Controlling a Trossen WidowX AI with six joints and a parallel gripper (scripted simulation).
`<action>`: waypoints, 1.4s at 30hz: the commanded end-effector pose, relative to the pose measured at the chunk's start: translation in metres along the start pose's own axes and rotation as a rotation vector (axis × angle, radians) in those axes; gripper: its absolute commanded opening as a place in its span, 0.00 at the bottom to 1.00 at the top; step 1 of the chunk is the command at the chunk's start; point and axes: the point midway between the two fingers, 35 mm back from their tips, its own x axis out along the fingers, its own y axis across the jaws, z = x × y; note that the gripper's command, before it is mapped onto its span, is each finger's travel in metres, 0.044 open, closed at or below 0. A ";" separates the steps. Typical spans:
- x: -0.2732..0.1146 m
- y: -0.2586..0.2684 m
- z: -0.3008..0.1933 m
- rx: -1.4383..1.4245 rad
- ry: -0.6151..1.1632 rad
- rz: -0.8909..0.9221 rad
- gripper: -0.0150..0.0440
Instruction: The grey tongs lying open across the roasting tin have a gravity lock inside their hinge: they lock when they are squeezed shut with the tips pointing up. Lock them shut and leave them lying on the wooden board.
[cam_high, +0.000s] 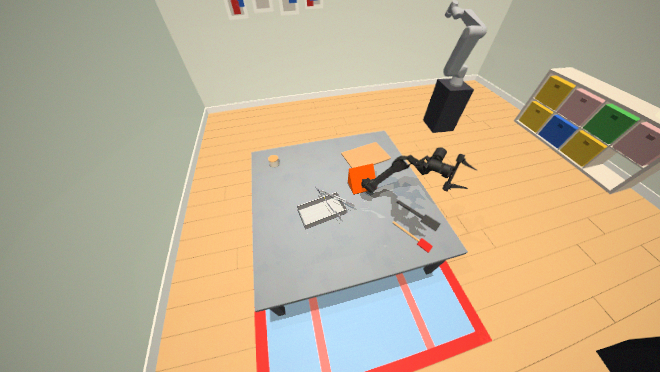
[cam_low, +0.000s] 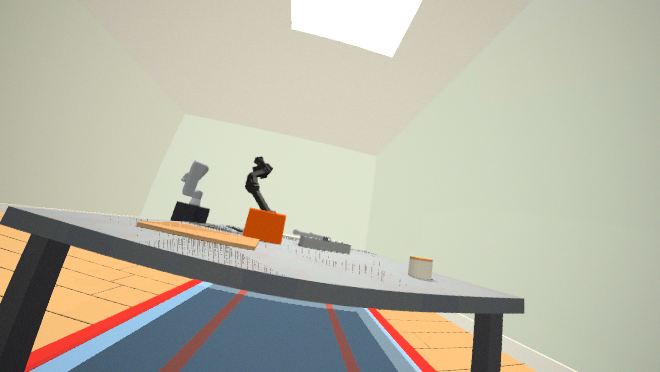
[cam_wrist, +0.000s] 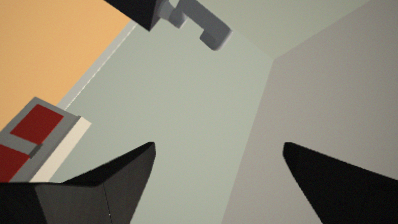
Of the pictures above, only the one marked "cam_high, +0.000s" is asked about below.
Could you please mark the red spatula with wooden handle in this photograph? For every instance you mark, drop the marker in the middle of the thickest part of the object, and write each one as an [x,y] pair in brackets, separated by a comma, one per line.
[422,243]

